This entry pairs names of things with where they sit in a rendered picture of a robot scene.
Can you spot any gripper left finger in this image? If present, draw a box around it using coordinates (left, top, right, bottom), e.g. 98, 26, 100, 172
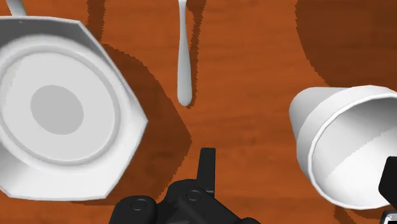
108, 147, 261, 224

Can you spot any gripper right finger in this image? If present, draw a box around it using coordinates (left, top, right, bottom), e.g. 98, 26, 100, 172
379, 156, 397, 224

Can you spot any white cup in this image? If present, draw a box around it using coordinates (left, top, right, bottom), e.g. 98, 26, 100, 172
288, 85, 397, 211

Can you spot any white spoon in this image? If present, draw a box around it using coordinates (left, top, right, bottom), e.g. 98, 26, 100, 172
177, 0, 193, 107

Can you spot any white octagonal bowl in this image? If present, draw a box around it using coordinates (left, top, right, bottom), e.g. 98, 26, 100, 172
0, 15, 149, 202

